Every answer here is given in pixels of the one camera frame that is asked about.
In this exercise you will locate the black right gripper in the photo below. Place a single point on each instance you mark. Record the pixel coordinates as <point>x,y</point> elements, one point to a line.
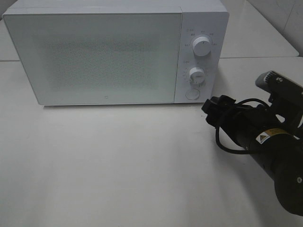
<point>247,118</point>

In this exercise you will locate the round white door-release button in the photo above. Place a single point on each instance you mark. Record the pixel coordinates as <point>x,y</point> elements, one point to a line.
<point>192,94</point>

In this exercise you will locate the white microwave knob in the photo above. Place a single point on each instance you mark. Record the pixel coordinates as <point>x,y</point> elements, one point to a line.
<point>196,76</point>
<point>202,45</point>

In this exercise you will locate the white microwave door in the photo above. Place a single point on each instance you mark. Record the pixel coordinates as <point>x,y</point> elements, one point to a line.
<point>98,59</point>

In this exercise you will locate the black-sleeved right robot arm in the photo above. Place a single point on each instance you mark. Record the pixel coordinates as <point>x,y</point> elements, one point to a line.
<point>281,156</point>

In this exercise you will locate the white microwave oven body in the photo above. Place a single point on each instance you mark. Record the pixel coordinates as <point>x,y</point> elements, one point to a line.
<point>198,17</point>

